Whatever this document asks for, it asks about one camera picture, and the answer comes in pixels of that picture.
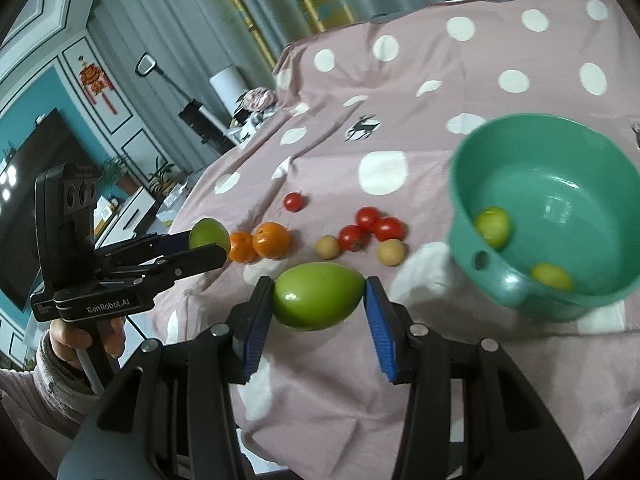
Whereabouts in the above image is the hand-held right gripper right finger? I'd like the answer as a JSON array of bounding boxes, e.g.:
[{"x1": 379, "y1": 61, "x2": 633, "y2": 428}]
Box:
[{"x1": 364, "y1": 275, "x2": 584, "y2": 480}]

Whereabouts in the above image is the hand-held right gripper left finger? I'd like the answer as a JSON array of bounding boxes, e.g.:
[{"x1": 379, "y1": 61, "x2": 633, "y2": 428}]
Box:
[{"x1": 97, "y1": 276, "x2": 276, "y2": 480}]

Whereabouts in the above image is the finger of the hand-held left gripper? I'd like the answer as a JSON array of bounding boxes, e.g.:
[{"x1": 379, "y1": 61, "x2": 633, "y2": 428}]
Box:
[
  {"x1": 93, "y1": 231, "x2": 195, "y2": 262},
  {"x1": 99, "y1": 243, "x2": 229, "y2": 292}
]

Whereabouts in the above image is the small round green fruit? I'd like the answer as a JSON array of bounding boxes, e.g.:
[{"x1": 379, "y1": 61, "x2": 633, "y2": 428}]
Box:
[{"x1": 189, "y1": 218, "x2": 232, "y2": 256}]

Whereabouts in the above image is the orange mandarin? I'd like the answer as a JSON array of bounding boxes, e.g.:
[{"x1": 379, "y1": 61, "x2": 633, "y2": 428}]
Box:
[
  {"x1": 227, "y1": 231, "x2": 260, "y2": 264},
  {"x1": 251, "y1": 222, "x2": 292, "y2": 260}
]

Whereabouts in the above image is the large green mango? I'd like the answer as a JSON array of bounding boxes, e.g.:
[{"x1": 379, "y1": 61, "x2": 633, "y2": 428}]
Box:
[{"x1": 272, "y1": 262, "x2": 366, "y2": 332}]

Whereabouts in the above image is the green plastic bowl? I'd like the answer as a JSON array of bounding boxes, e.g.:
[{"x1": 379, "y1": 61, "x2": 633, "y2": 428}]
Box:
[{"x1": 447, "y1": 113, "x2": 640, "y2": 323}]

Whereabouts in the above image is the person's left forearm pink sleeve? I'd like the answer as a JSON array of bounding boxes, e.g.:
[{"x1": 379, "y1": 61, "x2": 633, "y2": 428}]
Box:
[{"x1": 0, "y1": 329, "x2": 107, "y2": 443}]

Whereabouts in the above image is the person's left hand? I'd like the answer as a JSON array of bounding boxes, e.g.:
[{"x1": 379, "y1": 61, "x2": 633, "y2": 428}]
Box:
[{"x1": 49, "y1": 316, "x2": 127, "y2": 373}]

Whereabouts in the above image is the black television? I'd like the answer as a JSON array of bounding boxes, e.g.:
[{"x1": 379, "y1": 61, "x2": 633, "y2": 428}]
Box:
[{"x1": 0, "y1": 107, "x2": 96, "y2": 312}]

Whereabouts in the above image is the white television cabinet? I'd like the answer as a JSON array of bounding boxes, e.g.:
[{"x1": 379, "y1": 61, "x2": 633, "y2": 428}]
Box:
[{"x1": 92, "y1": 185, "x2": 167, "y2": 252}]

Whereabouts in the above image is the green potted plant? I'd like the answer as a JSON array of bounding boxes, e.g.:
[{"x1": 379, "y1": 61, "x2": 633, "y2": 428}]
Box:
[
  {"x1": 102, "y1": 155, "x2": 132, "y2": 196},
  {"x1": 147, "y1": 157, "x2": 177, "y2": 196}
]

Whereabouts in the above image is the small beige round fruit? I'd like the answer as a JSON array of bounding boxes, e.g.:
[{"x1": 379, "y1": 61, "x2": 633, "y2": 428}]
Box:
[
  {"x1": 315, "y1": 235, "x2": 342, "y2": 260},
  {"x1": 377, "y1": 239, "x2": 406, "y2": 267}
]

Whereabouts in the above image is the black pole stand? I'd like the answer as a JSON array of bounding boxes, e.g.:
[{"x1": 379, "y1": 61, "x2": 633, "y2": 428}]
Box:
[{"x1": 136, "y1": 52, "x2": 236, "y2": 153}]

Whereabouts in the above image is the yellow-green round fruit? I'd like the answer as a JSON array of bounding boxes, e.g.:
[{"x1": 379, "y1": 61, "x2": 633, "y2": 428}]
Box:
[
  {"x1": 531, "y1": 263, "x2": 574, "y2": 292},
  {"x1": 474, "y1": 206, "x2": 512, "y2": 249}
]

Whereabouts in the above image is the pile of clothes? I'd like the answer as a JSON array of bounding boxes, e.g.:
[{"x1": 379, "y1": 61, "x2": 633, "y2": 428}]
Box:
[{"x1": 232, "y1": 87, "x2": 279, "y2": 141}]

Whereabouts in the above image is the white cylinder appliance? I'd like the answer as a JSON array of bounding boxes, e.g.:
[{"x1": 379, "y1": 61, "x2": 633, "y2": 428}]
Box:
[{"x1": 209, "y1": 65, "x2": 248, "y2": 121}]

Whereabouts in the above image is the pink polka dot blanket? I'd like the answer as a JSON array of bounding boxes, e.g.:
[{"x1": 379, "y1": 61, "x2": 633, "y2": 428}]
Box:
[{"x1": 150, "y1": 0, "x2": 640, "y2": 480}]

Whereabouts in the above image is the gold curtain strip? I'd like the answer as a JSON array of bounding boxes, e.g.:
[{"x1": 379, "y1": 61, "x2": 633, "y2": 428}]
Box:
[{"x1": 205, "y1": 0, "x2": 279, "y2": 62}]

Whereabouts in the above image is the red knot wall ornament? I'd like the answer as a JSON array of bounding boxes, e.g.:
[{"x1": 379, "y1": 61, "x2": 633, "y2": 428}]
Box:
[{"x1": 77, "y1": 55, "x2": 118, "y2": 116}]

